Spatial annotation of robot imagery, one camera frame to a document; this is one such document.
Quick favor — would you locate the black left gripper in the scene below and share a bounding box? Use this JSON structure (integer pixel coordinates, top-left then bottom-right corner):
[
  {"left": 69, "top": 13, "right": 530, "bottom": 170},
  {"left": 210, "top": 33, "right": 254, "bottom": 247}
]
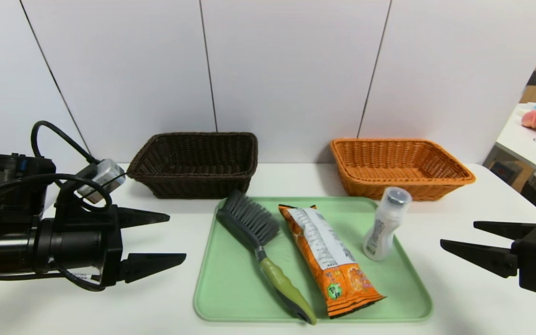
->
[{"left": 33, "top": 205, "right": 187, "bottom": 288}]

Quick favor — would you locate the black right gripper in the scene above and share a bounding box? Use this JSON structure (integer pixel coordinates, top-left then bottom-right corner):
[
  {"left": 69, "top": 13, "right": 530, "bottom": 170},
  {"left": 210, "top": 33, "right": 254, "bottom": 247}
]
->
[{"left": 440, "top": 217, "right": 536, "bottom": 293}]

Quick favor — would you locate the grey brush with green handle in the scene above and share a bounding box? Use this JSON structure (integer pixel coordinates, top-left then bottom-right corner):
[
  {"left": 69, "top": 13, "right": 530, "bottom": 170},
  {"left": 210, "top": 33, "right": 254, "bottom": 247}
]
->
[{"left": 216, "top": 190, "right": 317, "bottom": 324}]

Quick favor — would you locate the white bottle with grey cap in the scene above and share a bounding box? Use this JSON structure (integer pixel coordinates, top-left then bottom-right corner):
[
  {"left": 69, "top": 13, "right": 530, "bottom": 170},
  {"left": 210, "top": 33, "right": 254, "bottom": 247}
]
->
[{"left": 363, "top": 187, "right": 412, "bottom": 261}]

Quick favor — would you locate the orange snack bag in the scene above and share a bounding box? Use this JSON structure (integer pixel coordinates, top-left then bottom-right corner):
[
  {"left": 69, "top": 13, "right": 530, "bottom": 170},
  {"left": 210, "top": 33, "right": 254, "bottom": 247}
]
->
[{"left": 278, "top": 204, "right": 386, "bottom": 319}]

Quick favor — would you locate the dark brown wicker basket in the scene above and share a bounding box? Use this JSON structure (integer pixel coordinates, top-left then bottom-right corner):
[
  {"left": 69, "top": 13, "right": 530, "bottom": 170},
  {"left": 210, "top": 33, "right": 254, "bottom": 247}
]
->
[{"left": 127, "top": 132, "right": 258, "bottom": 200}]

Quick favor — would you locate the orange wicker basket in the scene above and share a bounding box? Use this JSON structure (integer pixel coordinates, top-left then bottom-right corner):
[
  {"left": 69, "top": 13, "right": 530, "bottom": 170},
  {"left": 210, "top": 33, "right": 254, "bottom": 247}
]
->
[{"left": 329, "top": 138, "right": 476, "bottom": 201}]

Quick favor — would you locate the white side table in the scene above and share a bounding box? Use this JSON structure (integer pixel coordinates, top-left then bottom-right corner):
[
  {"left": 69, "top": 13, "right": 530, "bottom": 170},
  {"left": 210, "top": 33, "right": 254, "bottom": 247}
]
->
[{"left": 495, "top": 103, "right": 536, "bottom": 170}]

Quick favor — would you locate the light green plastic tray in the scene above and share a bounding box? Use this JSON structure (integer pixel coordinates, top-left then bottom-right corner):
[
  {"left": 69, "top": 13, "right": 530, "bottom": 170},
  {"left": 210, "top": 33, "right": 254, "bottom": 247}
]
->
[{"left": 193, "top": 196, "right": 433, "bottom": 322}]

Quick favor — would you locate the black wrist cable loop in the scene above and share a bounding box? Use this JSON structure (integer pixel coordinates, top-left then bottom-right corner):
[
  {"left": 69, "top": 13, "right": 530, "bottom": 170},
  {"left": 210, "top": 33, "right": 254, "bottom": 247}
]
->
[{"left": 52, "top": 261, "right": 107, "bottom": 292}]

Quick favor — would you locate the black cable with white tag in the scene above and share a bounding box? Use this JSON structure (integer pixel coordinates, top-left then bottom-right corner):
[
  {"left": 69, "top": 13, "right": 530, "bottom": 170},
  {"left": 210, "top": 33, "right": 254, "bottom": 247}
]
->
[{"left": 0, "top": 174, "right": 113, "bottom": 214}]

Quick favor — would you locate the thick black camera cable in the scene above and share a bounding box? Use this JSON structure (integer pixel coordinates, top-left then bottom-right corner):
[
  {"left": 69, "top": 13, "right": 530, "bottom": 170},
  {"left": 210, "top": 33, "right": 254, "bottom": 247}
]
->
[{"left": 31, "top": 121, "right": 101, "bottom": 163}]

